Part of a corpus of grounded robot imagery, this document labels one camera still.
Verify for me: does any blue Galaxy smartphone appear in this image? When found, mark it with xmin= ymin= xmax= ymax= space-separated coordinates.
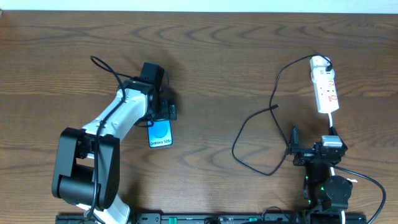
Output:
xmin=147 ymin=121 xmax=173 ymax=148

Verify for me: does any black USB charging cable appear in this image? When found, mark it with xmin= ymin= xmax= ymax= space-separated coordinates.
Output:
xmin=231 ymin=54 xmax=333 ymax=177

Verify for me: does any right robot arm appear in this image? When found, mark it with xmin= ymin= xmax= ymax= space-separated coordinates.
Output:
xmin=287 ymin=126 xmax=353 ymax=223

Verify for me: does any white power strip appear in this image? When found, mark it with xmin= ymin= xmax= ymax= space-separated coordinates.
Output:
xmin=311 ymin=67 xmax=339 ymax=114

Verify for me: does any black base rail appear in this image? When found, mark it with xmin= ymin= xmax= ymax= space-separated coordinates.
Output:
xmin=55 ymin=212 xmax=367 ymax=224

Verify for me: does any white charger plug adapter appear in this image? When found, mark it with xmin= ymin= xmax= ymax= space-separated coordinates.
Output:
xmin=310 ymin=55 xmax=332 ymax=70

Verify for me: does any small white paper scrap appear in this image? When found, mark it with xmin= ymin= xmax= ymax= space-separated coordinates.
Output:
xmin=346 ymin=178 xmax=358 ymax=183

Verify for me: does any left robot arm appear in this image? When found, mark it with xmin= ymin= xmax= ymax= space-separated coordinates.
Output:
xmin=52 ymin=57 xmax=177 ymax=223

